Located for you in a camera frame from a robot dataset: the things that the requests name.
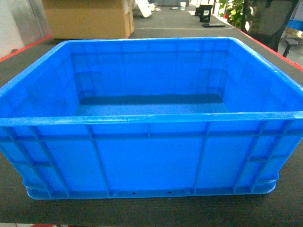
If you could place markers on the large blue plastic crate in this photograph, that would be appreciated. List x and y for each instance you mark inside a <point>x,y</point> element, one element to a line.
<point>141,118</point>

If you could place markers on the brown cardboard box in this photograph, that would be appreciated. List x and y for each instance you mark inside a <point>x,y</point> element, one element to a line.
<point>89,19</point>

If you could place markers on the black phone on table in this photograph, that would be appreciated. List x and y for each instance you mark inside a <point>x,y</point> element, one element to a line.
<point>211,25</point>

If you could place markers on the white plastic object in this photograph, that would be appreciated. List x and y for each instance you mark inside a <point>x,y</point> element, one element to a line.
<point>145,7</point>

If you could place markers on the white paper cup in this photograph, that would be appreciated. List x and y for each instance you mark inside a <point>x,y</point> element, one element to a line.
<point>182,6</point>

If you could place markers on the black container with label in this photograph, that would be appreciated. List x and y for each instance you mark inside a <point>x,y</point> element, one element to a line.
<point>205,13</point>

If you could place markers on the green potted plant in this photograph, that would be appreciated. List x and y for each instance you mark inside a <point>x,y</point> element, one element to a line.
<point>232,11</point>

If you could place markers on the black mesh office chair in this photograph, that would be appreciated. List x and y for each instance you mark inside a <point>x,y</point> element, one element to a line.
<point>266,20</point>

